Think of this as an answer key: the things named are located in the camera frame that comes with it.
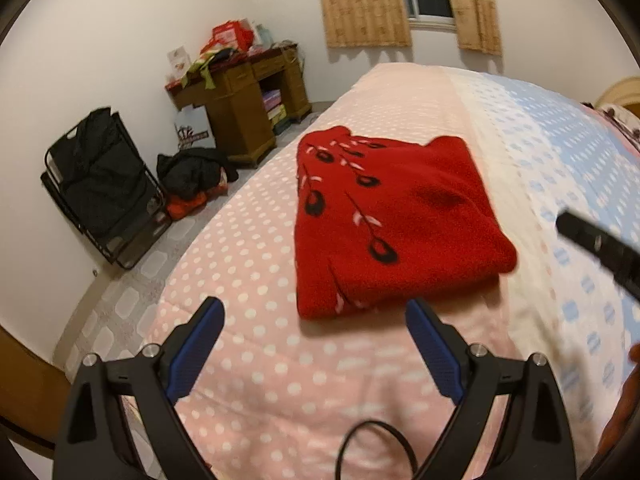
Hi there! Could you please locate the black cable loop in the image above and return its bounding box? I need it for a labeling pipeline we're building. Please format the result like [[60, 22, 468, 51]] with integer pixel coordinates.
[[337, 420, 418, 480]]

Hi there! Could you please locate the red gift box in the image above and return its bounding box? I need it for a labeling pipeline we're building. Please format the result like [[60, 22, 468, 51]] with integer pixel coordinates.
[[200, 20, 255, 56]]

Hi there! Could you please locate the white paper bag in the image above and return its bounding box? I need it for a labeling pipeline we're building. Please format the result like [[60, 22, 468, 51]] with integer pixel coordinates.
[[173, 106, 217, 153]]

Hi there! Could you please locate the small white card box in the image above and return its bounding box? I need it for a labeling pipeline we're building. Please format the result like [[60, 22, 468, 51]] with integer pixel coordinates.
[[167, 46, 193, 81]]

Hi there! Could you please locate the black folding chair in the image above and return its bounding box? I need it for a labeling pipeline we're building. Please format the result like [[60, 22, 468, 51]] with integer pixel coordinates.
[[41, 106, 173, 270]]

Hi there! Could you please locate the wooden desk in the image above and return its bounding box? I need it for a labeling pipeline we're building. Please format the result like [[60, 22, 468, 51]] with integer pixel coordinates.
[[165, 45, 313, 168]]

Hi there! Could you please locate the green cloth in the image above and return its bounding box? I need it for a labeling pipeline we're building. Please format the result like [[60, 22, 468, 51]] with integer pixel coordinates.
[[181, 49, 236, 88]]

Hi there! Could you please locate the black clothes pile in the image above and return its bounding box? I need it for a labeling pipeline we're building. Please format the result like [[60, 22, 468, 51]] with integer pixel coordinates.
[[156, 147, 240, 201]]

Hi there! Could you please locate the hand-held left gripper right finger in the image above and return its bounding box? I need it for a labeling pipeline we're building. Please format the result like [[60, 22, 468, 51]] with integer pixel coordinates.
[[405, 298, 578, 480]]

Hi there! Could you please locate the red fleece blanket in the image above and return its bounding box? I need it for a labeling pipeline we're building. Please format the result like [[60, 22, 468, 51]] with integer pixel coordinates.
[[294, 126, 518, 320]]

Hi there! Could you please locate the orange cloth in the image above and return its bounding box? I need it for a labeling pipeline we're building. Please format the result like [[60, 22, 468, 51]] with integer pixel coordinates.
[[165, 187, 228, 221]]

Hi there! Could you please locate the pink and blue dotted blanket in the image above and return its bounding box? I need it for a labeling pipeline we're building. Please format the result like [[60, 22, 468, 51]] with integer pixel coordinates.
[[122, 62, 640, 480]]

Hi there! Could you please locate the stack of coloured books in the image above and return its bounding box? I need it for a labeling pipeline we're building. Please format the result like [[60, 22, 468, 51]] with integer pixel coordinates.
[[262, 89, 289, 134]]

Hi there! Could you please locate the patterned pillow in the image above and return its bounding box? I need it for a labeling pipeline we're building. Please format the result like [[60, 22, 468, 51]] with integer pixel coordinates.
[[595, 102, 640, 142]]

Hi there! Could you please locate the wide beige curtain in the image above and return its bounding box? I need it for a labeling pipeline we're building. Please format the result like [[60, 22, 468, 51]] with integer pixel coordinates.
[[313, 0, 412, 49]]

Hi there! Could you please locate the yellow headboard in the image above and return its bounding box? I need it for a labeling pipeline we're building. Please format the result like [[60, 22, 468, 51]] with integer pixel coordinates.
[[597, 76, 640, 111]]

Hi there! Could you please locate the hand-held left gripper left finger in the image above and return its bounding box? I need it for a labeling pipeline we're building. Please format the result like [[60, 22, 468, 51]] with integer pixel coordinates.
[[52, 296, 226, 480]]

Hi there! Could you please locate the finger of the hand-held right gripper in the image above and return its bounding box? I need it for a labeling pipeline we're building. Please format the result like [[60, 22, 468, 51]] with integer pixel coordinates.
[[556, 210, 640, 303]]

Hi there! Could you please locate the person's right forearm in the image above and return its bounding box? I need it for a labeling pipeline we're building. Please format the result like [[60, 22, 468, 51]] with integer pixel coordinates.
[[597, 342, 640, 461]]

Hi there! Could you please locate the narrow beige curtain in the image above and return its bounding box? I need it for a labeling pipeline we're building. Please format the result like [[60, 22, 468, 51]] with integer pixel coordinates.
[[440, 0, 502, 56]]

